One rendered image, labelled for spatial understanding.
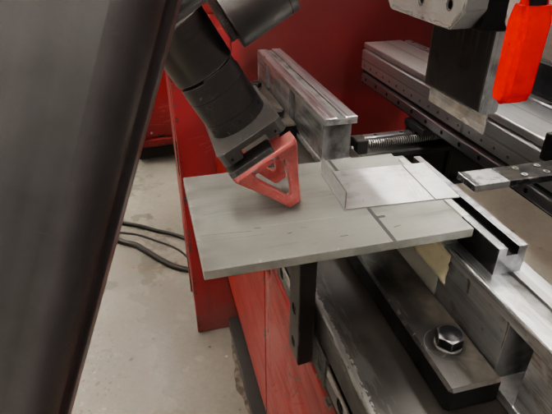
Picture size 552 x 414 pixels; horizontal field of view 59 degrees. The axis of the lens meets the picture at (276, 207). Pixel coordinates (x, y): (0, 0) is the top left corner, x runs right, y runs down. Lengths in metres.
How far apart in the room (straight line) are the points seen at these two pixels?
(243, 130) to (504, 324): 0.29
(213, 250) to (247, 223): 0.05
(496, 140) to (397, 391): 0.50
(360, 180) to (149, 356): 1.30
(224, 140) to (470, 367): 0.31
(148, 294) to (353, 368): 1.53
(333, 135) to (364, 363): 0.45
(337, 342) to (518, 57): 0.33
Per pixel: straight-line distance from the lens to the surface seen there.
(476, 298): 0.51
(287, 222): 0.49
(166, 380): 1.68
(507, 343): 0.50
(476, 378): 0.50
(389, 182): 0.57
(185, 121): 1.37
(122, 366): 1.75
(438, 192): 0.56
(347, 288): 0.60
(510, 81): 0.36
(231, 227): 0.48
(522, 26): 0.35
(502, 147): 0.87
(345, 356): 0.53
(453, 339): 0.50
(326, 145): 0.87
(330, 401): 0.63
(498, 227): 0.53
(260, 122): 0.44
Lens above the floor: 1.26
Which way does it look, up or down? 31 degrees down
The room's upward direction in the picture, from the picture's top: straight up
